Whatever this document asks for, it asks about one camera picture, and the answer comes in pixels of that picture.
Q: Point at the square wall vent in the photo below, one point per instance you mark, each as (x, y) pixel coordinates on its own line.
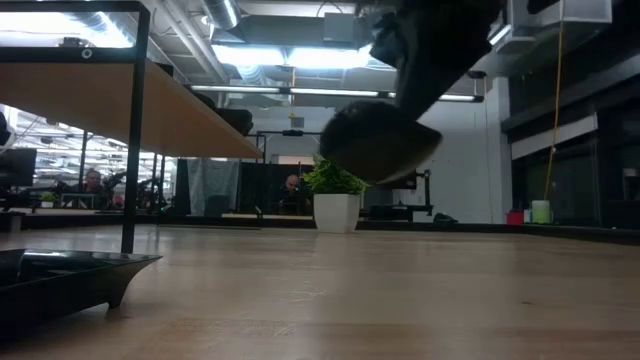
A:
(297, 122)

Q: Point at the black background rig frame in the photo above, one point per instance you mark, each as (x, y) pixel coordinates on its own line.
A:
(292, 133)

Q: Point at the black background monitor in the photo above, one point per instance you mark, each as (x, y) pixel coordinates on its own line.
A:
(17, 167)

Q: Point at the wooden shelf with black frame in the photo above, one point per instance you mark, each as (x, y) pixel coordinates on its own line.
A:
(65, 100)

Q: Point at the black monitor on stand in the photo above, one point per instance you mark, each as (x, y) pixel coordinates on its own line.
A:
(422, 200)

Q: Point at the background wooden table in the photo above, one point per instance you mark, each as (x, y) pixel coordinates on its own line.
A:
(75, 217)

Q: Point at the grey curtain panel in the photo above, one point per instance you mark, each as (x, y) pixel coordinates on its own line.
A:
(212, 182)

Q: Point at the small black dome object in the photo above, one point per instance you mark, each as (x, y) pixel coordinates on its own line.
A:
(444, 218)

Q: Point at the long ceiling light fixture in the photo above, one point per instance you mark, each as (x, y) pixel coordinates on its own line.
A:
(240, 89)

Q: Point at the green plant in white pot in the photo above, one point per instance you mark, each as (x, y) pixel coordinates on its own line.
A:
(337, 210)

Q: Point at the black security camera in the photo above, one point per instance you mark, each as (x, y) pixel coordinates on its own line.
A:
(476, 74)

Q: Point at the person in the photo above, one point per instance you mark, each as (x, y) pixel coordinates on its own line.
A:
(93, 185)
(292, 192)

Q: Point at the background black robot arm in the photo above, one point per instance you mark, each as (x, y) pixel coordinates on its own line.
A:
(114, 180)

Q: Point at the small background plant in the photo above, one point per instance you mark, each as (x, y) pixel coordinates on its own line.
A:
(47, 199)

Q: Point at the small red object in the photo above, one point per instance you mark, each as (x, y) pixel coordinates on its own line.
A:
(515, 217)

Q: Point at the pale green cup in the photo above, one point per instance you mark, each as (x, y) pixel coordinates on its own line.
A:
(540, 211)

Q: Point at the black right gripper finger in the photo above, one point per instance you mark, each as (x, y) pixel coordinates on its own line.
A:
(425, 85)

